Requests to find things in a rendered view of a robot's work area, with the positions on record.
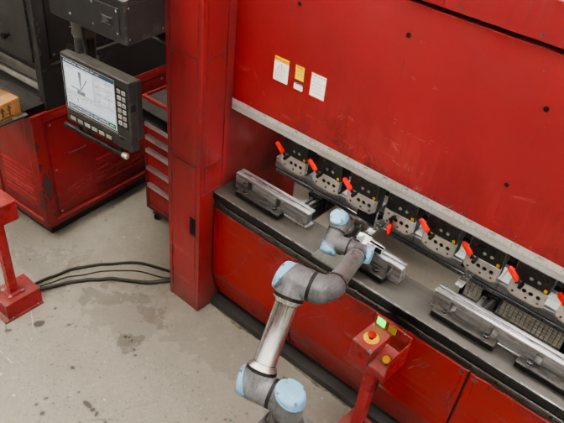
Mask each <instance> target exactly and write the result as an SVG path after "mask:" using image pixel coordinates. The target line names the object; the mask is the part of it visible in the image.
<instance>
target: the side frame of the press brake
mask: <svg viewBox="0 0 564 423"><path fill-rule="evenodd" d="M237 9H238V0H165V38H166V85H167V131H168V176H169V223H170V291H171V292H172V293H174V294H176V295H177V296H178V297H180V298H181V299H182V300H183V301H184V302H186V303H187V304H188V305H190V306H191V307H193V308H194V310H196V311H199V310H200V309H202V308H203V307H205V306H206V305H208V304H209V303H211V298H212V297H213V296H214V295H215V294H217V292H218V290H217V286H216V282H215V279H214V274H213V271H212V254H213V232H214V211H215V199H214V198H213V191H215V190H217V189H219V188H221V187H222V186H224V185H226V184H228V183H229V182H231V181H233V180H235V179H236V174H237V172H238V171H240V170H242V169H246V170H247V171H249V172H251V173H253V174H254V175H256V176H258V177H259V178H261V179H263V180H265V181H267V182H269V183H270V184H271V185H273V186H275V187H277V188H279V189H280V190H282V191H283V192H285V193H287V194H289V195H290V196H293V191H294V185H295V182H294V181H293V180H290V179H289V178H287V177H285V176H283V175H282V174H280V173H278V172H277V171H275V163H276V157H277V156H278V155H280V154H281V153H280V151H279V150H278V148H277V146H276V145H275V142H277V141H279V142H280V143H281V145H282V147H283V145H284V137H285V136H284V135H282V134H280V133H277V132H275V131H274V130H272V129H270V128H268V127H266V126H264V125H263V124H261V123H258V122H256V121H254V120H253V119H252V118H250V117H247V116H245V115H243V114H241V113H240V112H237V111H236V110H234V109H232V88H233V72H234V55H235V40H236V24H237Z"/></svg>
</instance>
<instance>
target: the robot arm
mask: <svg viewBox="0 0 564 423"><path fill-rule="evenodd" d="M359 225H360V226H359ZM361 228H363V229H364V227H363V226H362V225H361V224H359V223H358V221H357V220H356V219H355V218H353V217H350V216H349V215H348V214H347V213H346V212H345V211H344V210H343V209H340V208H337V209H335V210H333V211H332V212H331V214H330V224H329V226H328V229H327V230H326V234H325V236H324V238H323V239H322V242H321V246H320V250H321V251H322V252H323V253H326V254H328V255H331V256H335V255H336V254H338V255H344V257H343V258H342V260H341V261H340V262H339V263H338V265H337V266H336V267H335V268H334V270H333V271H332V272H329V273H327V274H322V273H320V272H317V271H315V270H313V269H309V268H307V267H305V266H303V265H300V264H298V263H295V262H292V261H286V262H284V263H283V264H282V265H281V266H280V267H279V269H278V270H277V272H276V274H275V275H274V278H273V281H272V287H273V288H274V297H275V302H274V305H273V308H272V311H271V312H270V315H269V319H268V321H267V324H266V327H265V329H264V333H263V335H262V338H261V340H260V343H259V345H258V349H257V352H256V354H255V357H254V359H251V360H249V361H248V363H245V364H244V365H243V366H242V367H241V369H240V372H239V373H238V377H237V381H236V391H237V393H238V395H240V396H242V397H244V399H246V400H249V401H251V402H253V403H255V404H257V405H260V406H262V407H264V408H265V409H267V410H270V413H269V414H268V416H267V418H266V422H265V423H305V421H304V418H303V412H304V408H305V405H306V391H305V389H304V387H303V385H302V384H301V383H300V382H298V381H297V380H295V379H290V378H287V379H277V378H276V375H277V373H278V371H277V369H276V367H275V366H276V363H277V361H278V359H279V355H280V353H281V350H282V347H283V345H284V343H285V339H286V337H287V334H288V331H289V329H290V325H291V322H292V320H293V318H294V315H295V312H296V309H297V307H298V306H301V305H303V302H304V300H305V301H307V302H310V303H312V304H318V305H320V304H326V303H329V302H332V301H334V300H336V299H338V298H340V297H341V296H342V295H343V293H344V292H345V291H346V289H347V283H348V282H349V281H350V279H351V278H352V277H353V276H354V274H355V273H356V272H357V270H358V269H359V267H360V266H361V265H362V264H370V262H371V260H372V258H373V255H374V248H372V247H370V246H368V245H367V244H363V240H364V238H365V235H362V236H361V237H359V236H358V234H359V233H360V232H362V231H363V229H362V231H361V230H360V229H361Z"/></svg>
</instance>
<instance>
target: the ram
mask: <svg viewBox="0 0 564 423"><path fill-rule="evenodd" d="M276 55H277V56H279V57H281V58H283V59H285V60H288V61H289V62H290V66H289V74H288V81H287V85H286V84H284V83H282V82H280V81H277V80H275V79H274V78H273V75H274V59H275V56H276ZM296 65H299V66H302V67H304V68H305V74H304V81H303V82H302V81H298V80H296V79H295V68H296ZM312 71H313V72H315V73H316V74H318V75H321V76H324V77H326V78H327V82H326V92H325V97H324V102H323V101H320V100H318V99H316V98H314V97H312V96H310V95H309V90H310V83H311V72H312ZM294 81H296V82H298V83H300V84H301V85H303V88H302V91H298V90H296V89H295V88H294ZM232 98H234V99H236V100H238V101H240V102H242V103H244V104H246V105H248V106H250V107H251V108H253V109H255V110H257V111H259V112H261V113H263V114H265V115H267V116H269V117H271V118H273V119H275V120H277V121H279V122H280V123H283V124H284V125H286V126H288V127H290V128H293V129H294V130H296V131H298V132H300V133H303V134H304V135H306V136H307V137H309V138H312V139H314V140H315V141H317V142H319V143H321V144H324V145H326V146H327V147H329V148H331V149H334V150H335V151H337V152H338V153H340V154H343V155H345V156H347V157H348V158H350V159H353V160H355V161H357V162H358V163H360V164H362V165H364V166H366V167H368V168H370V169H371V170H374V171H376V172H378V173H380V174H381V175H384V176H386V177H388V178H390V179H391V180H393V181H395V182H397V183H399V184H401V185H403V186H405V187H407V188H409V189H411V190H413V191H415V192H417V193H419V194H420V195H422V196H424V197H426V198H428V199H430V200H432V201H434V202H436V203H438V204H440V205H442V206H444V207H446V208H447V209H449V210H451V211H453V212H455V213H457V214H459V215H461V216H463V217H466V218H467V219H469V220H471V221H473V222H475V223H477V224H478V225H480V226H482V227H485V228H487V229H488V230H490V231H492V232H495V233H497V234H498V235H500V236H502V237H503V238H506V239H508V240H509V241H511V242H513V243H516V244H518V245H520V246H521V247H523V248H526V249H528V250H530V251H531V252H532V253H535V254H537V255H539V256H541V257H542V258H544V259H547V260H549V261H551V262H552V263H554V264H557V265H559V266H560V267H562V268H564V50H563V49H560V48H557V47H555V46H553V45H550V44H546V43H543V42H540V41H538V40H535V39H532V38H529V37H526V36H524V35H521V34H517V33H514V32H511V31H509V30H507V29H502V28H500V27H497V26H494V25H492V24H489V23H485V22H483V21H480V20H477V19H475V18H470V17H468V16H466V15H463V14H460V13H456V12H453V11H451V10H448V9H445V8H442V7H439V6H437V5H436V4H435V5H434V4H431V3H427V2H424V1H422V0H238V9H237V24H236V40H235V55H234V72H233V88H232ZM232 109H234V110H236V111H237V112H240V113H241V114H243V115H245V116H247V117H249V118H252V119H253V120H254V121H256V122H258V123H261V124H263V125H264V126H266V127H268V128H270V129H272V130H274V131H275V132H277V133H280V134H282V135H284V136H285V137H286V138H289V139H291V140H293V141H295V142H297V143H298V144H300V145H302V146H304V147H306V148H308V149H310V150H312V151H314V152H316V153H317V154H319V155H321V156H323V157H325V158H327V159H329V160H330V161H332V162H334V163H336V164H338V165H340V166H342V167H344V168H346V169H347V170H350V171H352V172H353V173H355V174H357V175H360V176H362V177H363V178H364V179H366V180H369V181H371V182H373V183H374V184H376V185H378V186H380V187H382V188H384V189H385V190H387V191H390V192H392V193H394V194H395V195H397V196H399V197H401V198H403V199H405V200H407V201H409V202H410V203H412V204H414V205H416V206H418V207H420V208H422V209H424V210H426V211H427V212H429V213H431V214H433V215H435V216H437V217H439V218H441V219H442V220H444V221H446V222H449V223H451V224H452V225H454V226H456V227H458V228H460V229H462V230H463V231H465V232H468V233H470V234H472V235H473V236H474V237H476V238H479V239H481V240H483V241H484V242H486V243H489V244H490V245H492V246H494V247H496V248H498V249H500V250H502V251H504V252H506V253H507V254H509V255H511V256H513V257H515V258H517V259H519V260H521V261H522V262H524V263H526V264H528V265H530V266H532V267H534V268H536V269H538V270H539V271H541V272H543V273H545V274H548V275H550V276H551V277H552V278H554V279H557V280H559V281H561V282H562V283H564V276H563V275H561V274H558V273H557V272H555V271H553V270H551V269H548V268H547V267H545V266H543V265H542V264H539V263H537V262H536V261H534V260H532V259H530V258H527V257H526V256H524V255H523V254H521V253H518V252H516V251H514V250H513V249H511V248H508V247H506V246H504V245H503V244H502V243H499V242H497V241H495V240H493V239H492V238H489V237H487V236H485V235H483V234H482V233H480V232H478V231H476V230H474V229H472V228H470V227H468V226H466V225H464V224H463V223H461V222H459V221H457V220H455V219H453V218H451V217H449V216H447V215H445V214H444V213H442V212H440V211H438V210H436V209H434V208H432V207H430V206H427V205H426V204H424V203H423V202H421V201H418V200H416V199H415V198H413V197H411V196H408V195H406V194H405V193H404V192H402V191H399V190H397V189H395V188H394V187H392V186H390V185H387V184H385V183H384V182H383V181H381V180H378V179H376V178H374V177H372V176H371V175H368V174H366V173H364V172H363V171H361V170H359V169H357V168H355V167H353V166H351V165H349V164H347V163H345V162H344V161H342V160H340V159H338V158H336V157H334V156H332V155H330V154H328V153H326V152H325V151H323V150H321V149H318V148H317V147H315V146H313V145H311V144H308V143H307V142H305V141H304V140H302V139H300V138H297V137H296V136H294V135H292V134H290V133H287V132H286V131H285V130H283V129H281V128H278V127H276V126H274V125H273V124H271V123H268V122H266V121H265V120H263V119H262V118H260V117H257V116H255V115H253V114H252V113H250V112H247V111H245V110H244V109H242V108H241V107H238V106H236V105H234V104H232Z"/></svg>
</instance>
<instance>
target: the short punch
mask: <svg viewBox="0 0 564 423"><path fill-rule="evenodd" d="M378 215H379V212H378V211H377V212H376V213H375V214H370V215H369V214H367V213H366V212H364V211H361V210H360V209H358V210H357V215H356V216H357V219H358V220H359V221H361V222H364V223H365V224H367V225H369V226H370V227H372V228H374V226H375V224H376V222H377V219H378Z"/></svg>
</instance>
